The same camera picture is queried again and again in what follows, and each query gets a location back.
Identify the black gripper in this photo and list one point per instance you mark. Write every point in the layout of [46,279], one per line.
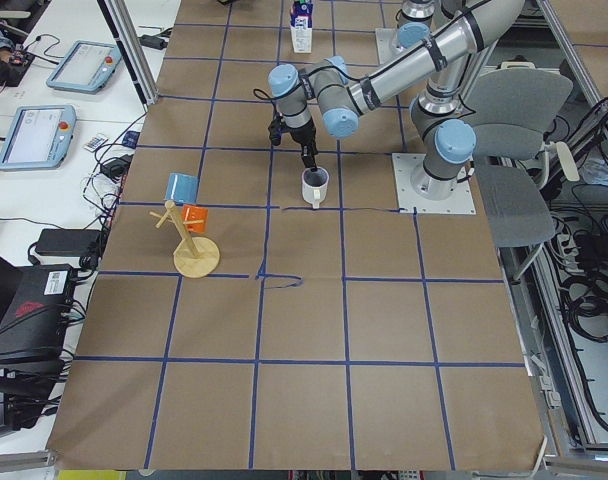
[302,136]

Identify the white ribbed mug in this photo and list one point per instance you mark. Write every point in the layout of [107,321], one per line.
[314,184]

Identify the blue white milk carton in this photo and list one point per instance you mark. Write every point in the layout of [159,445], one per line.
[301,26]

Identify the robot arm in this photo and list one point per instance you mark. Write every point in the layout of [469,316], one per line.
[442,57]
[417,18]

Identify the blue mug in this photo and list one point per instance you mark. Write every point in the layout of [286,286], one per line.
[182,188]

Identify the orange mug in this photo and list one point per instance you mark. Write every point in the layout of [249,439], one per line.
[194,218]

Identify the wooden mug tree stand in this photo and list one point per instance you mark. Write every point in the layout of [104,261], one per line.
[195,256]

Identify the black power adapter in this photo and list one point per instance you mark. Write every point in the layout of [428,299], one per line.
[154,42]

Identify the grey office chair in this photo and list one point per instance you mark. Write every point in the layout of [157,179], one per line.
[512,107]

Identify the teach pendant far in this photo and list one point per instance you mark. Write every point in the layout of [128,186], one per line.
[86,68]

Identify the teach pendant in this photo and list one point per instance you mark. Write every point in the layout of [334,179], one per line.
[86,68]
[39,138]

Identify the black power brick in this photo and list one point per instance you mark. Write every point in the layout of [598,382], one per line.
[67,242]

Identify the teach pendant near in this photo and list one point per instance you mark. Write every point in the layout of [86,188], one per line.
[39,138]

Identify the black computer box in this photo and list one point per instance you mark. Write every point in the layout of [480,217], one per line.
[33,302]

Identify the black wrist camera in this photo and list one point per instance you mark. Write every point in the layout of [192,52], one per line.
[276,129]

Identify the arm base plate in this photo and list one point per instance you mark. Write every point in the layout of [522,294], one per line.
[390,43]
[419,193]

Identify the aluminium frame post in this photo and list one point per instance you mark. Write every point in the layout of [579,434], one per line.
[119,22]

